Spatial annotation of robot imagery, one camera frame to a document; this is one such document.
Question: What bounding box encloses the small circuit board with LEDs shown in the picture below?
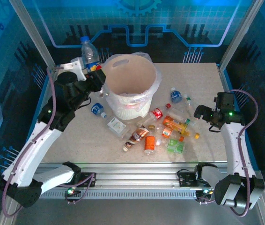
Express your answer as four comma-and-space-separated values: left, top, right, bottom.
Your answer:
64, 187, 81, 195
196, 188, 214, 196

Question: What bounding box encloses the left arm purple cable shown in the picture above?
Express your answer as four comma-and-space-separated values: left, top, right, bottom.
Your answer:
1, 65, 96, 218

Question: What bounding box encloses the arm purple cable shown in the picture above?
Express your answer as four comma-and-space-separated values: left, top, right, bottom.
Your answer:
197, 89, 259, 218
1, 65, 96, 218

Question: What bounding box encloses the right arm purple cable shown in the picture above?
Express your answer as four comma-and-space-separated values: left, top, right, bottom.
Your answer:
197, 89, 259, 218

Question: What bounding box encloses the grey metal bench panel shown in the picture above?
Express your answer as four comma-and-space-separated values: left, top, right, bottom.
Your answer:
12, 199, 264, 225

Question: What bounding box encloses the brown label bottle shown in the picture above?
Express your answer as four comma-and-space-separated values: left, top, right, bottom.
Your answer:
122, 125, 150, 152

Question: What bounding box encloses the clear bottle green neck band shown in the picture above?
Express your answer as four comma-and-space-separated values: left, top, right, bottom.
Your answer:
169, 108, 196, 127
183, 93, 193, 109

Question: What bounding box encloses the white ribbed plastic bin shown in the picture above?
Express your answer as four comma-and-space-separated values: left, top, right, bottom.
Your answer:
102, 52, 158, 120

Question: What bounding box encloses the red label cola bottle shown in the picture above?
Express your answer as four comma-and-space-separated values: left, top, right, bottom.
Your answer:
143, 103, 172, 126

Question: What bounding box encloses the orange juice bottle yellow label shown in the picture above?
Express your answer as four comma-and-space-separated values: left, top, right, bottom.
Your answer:
162, 116, 200, 139

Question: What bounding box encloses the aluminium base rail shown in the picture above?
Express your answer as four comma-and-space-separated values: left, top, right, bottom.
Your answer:
13, 162, 263, 189

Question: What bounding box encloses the orange label clear bottle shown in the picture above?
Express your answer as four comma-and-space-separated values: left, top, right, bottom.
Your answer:
143, 135, 157, 156

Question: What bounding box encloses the green label bottle orange cap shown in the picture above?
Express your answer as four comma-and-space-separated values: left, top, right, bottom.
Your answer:
166, 135, 186, 155

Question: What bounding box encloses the clear bottle blue cap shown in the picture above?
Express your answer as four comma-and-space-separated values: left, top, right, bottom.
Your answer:
80, 35, 102, 73

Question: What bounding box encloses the slotted grey cable duct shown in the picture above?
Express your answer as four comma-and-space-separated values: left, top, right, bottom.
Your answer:
38, 190, 200, 200

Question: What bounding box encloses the clear square container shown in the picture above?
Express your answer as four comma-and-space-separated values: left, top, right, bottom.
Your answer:
106, 116, 130, 139

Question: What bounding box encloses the aluminium frame post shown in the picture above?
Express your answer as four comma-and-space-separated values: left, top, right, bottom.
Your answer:
218, 0, 265, 72
8, 0, 58, 72

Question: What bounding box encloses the small orange label bottle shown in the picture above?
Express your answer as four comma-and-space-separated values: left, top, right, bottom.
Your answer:
162, 125, 173, 139

